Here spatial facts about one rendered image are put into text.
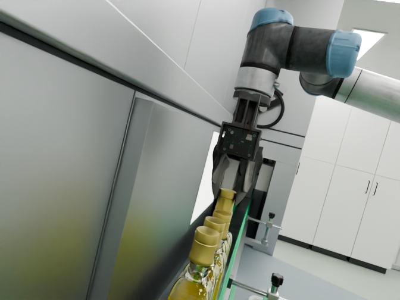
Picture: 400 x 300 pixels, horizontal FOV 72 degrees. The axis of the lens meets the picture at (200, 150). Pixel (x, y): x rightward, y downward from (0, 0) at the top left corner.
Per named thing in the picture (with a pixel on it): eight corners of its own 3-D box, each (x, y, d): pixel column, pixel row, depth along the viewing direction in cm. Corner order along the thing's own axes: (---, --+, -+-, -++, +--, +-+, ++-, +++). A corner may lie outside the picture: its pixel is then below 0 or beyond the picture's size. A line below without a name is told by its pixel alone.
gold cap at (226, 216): (209, 229, 53) (215, 207, 53) (227, 235, 52) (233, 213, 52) (205, 234, 49) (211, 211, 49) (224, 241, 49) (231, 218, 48)
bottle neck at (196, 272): (189, 267, 41) (197, 237, 41) (208, 274, 41) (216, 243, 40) (184, 277, 38) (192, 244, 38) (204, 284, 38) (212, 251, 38)
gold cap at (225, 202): (216, 206, 58) (221, 186, 58) (233, 211, 58) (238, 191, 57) (213, 210, 55) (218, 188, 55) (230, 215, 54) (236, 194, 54)
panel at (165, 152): (206, 202, 130) (225, 131, 128) (212, 203, 129) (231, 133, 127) (84, 315, 42) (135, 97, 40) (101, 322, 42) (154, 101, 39)
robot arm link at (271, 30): (298, 6, 46) (249, 2, 49) (281, 71, 47) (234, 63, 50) (299, 26, 54) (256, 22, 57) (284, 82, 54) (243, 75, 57)
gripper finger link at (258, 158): (236, 180, 54) (240, 136, 54) (236, 179, 56) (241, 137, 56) (260, 183, 53) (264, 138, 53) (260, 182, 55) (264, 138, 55)
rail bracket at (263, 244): (237, 249, 134) (249, 205, 133) (272, 261, 130) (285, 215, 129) (236, 253, 129) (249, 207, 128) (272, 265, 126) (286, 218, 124)
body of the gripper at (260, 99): (212, 152, 49) (229, 86, 49) (220, 152, 58) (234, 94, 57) (254, 163, 48) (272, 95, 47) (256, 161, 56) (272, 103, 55)
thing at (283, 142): (239, 147, 220) (269, 36, 214) (287, 160, 212) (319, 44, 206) (228, 148, 152) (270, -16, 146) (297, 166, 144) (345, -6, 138)
